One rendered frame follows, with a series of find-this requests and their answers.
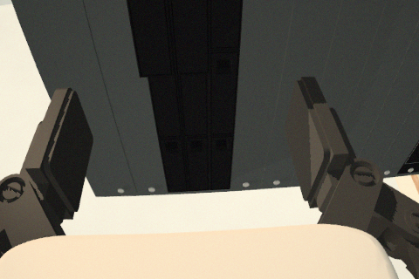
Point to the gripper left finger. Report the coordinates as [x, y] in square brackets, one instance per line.
[51, 183]

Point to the black server rack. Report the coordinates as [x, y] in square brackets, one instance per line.
[364, 55]

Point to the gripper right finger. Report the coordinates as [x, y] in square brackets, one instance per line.
[328, 170]

